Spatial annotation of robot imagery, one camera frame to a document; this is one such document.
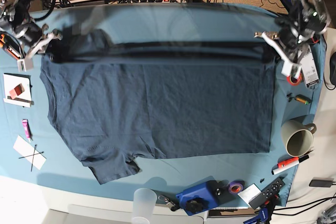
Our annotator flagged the metal carabiner keyring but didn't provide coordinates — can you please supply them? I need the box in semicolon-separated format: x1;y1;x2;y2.
158;195;180;212

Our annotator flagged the black power adapter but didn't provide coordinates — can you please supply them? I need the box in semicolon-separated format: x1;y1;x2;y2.
309;178;335;188

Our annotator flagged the black remote control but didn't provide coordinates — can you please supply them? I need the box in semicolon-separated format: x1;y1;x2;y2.
249;176;285;210

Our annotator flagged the white paper card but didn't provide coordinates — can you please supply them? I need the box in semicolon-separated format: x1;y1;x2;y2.
13;136;46;170

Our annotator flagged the orange green battery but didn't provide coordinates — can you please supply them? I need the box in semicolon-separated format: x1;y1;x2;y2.
295;95;311;105

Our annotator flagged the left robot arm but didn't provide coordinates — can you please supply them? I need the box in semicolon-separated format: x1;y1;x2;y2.
255;0;331;67

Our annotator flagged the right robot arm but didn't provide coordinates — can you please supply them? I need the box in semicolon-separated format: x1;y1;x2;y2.
1;0;62;63

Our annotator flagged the translucent plastic cup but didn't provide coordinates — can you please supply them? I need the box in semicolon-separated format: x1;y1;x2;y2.
131;188;158;224

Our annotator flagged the purple tape roll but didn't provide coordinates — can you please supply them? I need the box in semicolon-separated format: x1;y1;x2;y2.
228;180;245;195

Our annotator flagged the red tape roll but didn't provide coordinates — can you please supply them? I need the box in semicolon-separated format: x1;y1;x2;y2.
287;74;302;86

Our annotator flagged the dark blue T-shirt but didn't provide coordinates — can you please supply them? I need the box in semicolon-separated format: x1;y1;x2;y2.
40;45;276;184

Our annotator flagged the white notepad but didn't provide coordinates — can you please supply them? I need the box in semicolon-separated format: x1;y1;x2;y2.
3;74;32;108

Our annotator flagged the beige ceramic mug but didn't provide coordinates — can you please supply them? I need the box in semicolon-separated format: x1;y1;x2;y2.
281;120;317;157

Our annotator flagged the orange utility knife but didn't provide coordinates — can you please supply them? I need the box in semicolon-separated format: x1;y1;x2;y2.
1;31;25;60

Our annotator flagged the red wooden block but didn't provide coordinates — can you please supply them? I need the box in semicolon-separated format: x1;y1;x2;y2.
9;84;25;100

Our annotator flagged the blue plastic fixture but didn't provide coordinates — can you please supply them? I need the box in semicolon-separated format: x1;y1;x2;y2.
176;180;219;216

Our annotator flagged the small black clip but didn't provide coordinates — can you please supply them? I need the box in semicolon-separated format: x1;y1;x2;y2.
286;93;293;102

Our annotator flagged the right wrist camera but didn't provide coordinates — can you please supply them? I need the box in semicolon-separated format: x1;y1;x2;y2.
17;58;34;72

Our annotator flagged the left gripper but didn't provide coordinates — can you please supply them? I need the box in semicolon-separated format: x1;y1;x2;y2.
254;28;307;65

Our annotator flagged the white sticky note pad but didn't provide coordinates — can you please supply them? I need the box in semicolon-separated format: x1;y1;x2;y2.
238;184;261;205

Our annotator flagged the red white marker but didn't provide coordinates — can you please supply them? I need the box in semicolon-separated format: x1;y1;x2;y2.
271;155;309;175

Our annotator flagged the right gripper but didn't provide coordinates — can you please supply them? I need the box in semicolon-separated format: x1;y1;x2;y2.
14;22;66;63

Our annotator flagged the blue black spring clamp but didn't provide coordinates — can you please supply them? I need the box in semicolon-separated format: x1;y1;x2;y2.
243;195;279;224

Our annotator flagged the pink glue tube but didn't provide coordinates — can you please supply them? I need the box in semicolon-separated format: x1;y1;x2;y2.
22;119;32;142

